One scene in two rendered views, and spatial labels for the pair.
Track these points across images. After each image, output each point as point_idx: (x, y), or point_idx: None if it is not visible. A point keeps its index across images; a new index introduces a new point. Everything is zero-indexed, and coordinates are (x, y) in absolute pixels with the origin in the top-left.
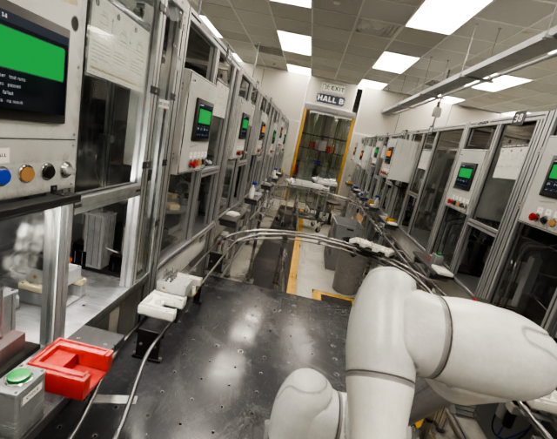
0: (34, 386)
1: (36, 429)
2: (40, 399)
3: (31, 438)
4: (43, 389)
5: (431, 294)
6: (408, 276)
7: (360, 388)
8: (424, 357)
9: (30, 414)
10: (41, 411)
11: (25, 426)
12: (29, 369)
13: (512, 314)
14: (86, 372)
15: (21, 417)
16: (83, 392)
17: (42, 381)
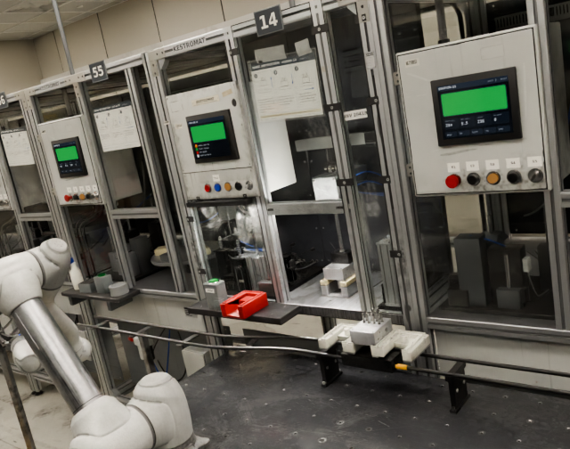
0: (210, 288)
1: (215, 313)
2: (215, 298)
3: (214, 314)
4: (216, 295)
5: (31, 249)
6: (44, 241)
7: None
8: None
9: (212, 301)
10: (218, 306)
11: (211, 306)
12: (215, 281)
13: None
14: (224, 302)
15: (207, 297)
16: (222, 312)
17: (213, 289)
